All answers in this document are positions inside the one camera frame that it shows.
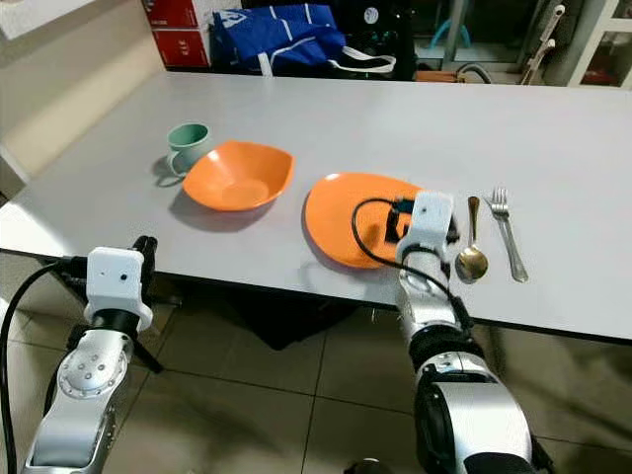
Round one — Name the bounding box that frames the orange plastic plate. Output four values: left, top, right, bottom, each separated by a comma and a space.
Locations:
304, 172, 426, 270

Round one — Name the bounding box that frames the green ceramic mug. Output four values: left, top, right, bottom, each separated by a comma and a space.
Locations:
166, 122, 211, 179

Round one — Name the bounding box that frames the gold metal spoon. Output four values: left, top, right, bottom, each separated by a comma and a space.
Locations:
455, 195, 490, 282

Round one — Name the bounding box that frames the black table leg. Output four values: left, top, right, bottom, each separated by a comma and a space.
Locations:
128, 331, 164, 374

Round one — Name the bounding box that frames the orange plastic bowl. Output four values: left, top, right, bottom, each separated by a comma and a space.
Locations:
183, 140, 295, 212

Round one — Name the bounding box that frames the silver metal fork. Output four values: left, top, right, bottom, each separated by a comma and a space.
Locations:
490, 187, 529, 283

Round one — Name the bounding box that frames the black and white sneaker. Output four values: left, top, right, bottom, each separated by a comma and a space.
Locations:
331, 44, 398, 75

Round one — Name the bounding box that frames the black machine with round gauge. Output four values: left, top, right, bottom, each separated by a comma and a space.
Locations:
341, 0, 416, 75

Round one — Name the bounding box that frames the red cardboard box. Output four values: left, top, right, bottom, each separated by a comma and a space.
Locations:
153, 30, 213, 70
143, 0, 203, 29

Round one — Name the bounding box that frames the blue bag with white trim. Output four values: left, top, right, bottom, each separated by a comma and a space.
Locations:
210, 5, 347, 72

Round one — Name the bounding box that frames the pale counter slab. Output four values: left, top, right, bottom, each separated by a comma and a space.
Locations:
0, 0, 119, 39

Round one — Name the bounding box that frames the white glass-door cabinet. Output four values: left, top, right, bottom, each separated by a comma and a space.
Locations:
543, 0, 632, 90

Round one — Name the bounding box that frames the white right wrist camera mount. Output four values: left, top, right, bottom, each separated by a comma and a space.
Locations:
397, 191, 455, 263

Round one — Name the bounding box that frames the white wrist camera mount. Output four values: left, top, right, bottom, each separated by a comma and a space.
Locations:
397, 191, 455, 263
86, 247, 155, 332

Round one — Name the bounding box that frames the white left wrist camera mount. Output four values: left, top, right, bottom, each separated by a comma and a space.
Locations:
86, 247, 155, 332

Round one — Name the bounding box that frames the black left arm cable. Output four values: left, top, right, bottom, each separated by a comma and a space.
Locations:
0, 259, 90, 474

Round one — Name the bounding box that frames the teal hose loop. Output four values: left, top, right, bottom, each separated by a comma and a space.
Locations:
430, 22, 473, 48

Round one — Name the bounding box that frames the white curved-handle stick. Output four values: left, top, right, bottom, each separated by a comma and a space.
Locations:
518, 3, 567, 85

